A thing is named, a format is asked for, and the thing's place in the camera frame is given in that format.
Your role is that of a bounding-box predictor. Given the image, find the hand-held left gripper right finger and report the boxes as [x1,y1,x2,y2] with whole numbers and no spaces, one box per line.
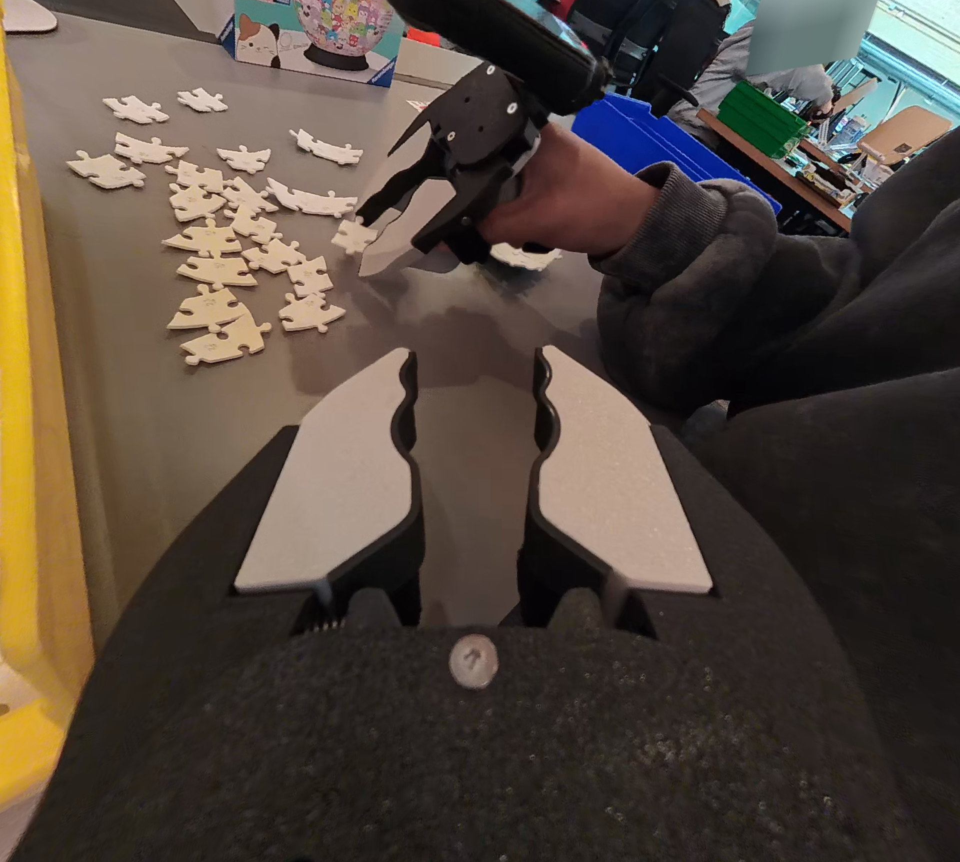
[517,344,714,624]

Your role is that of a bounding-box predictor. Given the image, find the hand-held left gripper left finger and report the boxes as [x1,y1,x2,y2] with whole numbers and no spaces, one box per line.
[234,347,426,620]

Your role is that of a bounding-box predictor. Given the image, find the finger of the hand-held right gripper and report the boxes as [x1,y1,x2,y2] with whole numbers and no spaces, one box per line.
[355,150,448,225]
[357,180,471,277]

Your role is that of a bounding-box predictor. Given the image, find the single white puzzle piece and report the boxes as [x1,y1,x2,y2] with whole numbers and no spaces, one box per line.
[331,217,381,256]

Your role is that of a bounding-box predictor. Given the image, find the curved assembled puzzle section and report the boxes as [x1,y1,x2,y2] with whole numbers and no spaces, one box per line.
[491,243,564,273]

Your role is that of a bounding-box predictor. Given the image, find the spread of white puzzle pieces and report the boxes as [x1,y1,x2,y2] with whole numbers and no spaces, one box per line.
[66,87,365,367]

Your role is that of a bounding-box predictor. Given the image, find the yellow plastic bin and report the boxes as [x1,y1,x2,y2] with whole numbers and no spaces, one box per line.
[0,29,97,811]

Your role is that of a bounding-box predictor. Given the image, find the person's right forearm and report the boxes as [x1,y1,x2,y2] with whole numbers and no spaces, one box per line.
[591,127,960,421]

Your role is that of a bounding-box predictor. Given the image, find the person's right hand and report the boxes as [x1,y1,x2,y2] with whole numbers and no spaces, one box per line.
[480,122,662,256]

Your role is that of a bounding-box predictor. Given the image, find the blue plastic bin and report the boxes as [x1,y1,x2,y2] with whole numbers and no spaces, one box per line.
[572,92,783,235]

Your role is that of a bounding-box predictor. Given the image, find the black office chair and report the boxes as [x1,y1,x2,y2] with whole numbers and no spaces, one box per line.
[648,0,733,118]

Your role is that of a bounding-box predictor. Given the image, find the green plastic bin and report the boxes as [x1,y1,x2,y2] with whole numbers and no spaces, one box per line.
[717,81,812,160]

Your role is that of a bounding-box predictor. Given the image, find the wooden background table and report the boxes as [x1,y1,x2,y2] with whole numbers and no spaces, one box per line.
[696,107,858,235]

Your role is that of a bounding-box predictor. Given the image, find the document stand with wooden board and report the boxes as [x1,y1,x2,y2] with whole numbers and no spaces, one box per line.
[0,0,59,37]

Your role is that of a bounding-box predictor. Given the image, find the tan chair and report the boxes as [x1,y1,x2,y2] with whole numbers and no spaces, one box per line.
[858,104,956,168]

